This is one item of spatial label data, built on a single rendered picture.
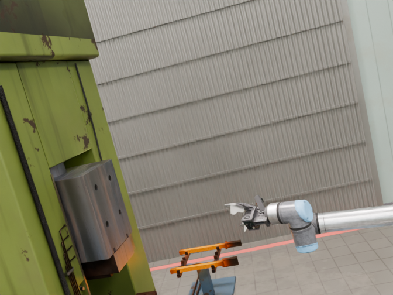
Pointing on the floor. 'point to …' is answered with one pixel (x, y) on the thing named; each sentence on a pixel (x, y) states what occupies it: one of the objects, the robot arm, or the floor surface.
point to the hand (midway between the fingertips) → (232, 214)
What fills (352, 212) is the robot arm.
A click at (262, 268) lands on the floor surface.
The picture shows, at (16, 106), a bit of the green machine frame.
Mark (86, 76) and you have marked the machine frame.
